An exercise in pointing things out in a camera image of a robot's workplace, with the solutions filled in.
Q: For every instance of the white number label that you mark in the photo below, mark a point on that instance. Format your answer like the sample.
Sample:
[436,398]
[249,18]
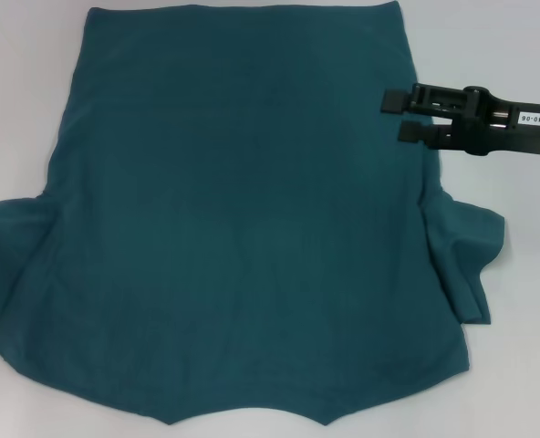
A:
[534,118]

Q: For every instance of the teal blue shirt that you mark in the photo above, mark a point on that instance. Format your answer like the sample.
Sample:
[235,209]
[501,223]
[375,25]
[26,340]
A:
[252,205]

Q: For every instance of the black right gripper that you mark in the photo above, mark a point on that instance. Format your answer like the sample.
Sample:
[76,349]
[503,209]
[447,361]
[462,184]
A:
[493,137]

